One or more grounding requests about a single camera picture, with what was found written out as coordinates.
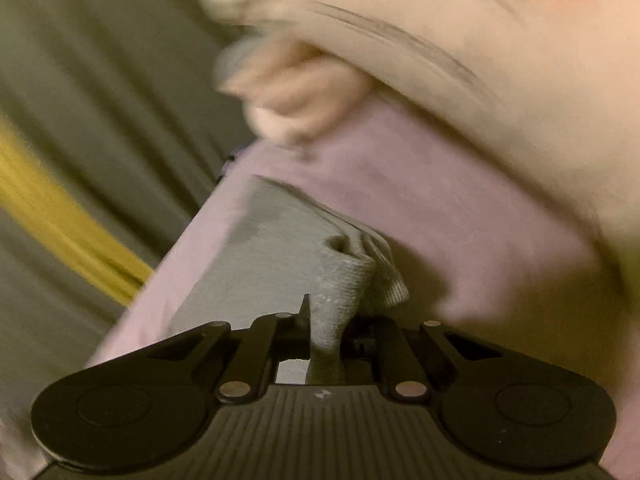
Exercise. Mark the pink bed blanket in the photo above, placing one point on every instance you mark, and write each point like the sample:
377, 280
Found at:
476, 250

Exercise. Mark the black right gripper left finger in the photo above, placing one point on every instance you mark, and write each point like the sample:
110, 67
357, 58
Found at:
270, 340

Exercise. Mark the grey sweatpants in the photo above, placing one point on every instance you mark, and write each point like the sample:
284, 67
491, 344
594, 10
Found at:
284, 250

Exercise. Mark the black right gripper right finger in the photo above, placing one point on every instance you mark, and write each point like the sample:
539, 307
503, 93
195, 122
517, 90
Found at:
377, 353

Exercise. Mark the yellow curtain stripe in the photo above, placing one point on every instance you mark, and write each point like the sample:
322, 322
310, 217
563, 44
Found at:
50, 214

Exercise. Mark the grey green curtain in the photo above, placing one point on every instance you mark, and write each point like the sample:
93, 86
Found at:
116, 99

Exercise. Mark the cream pillow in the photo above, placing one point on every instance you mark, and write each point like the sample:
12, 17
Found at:
549, 87

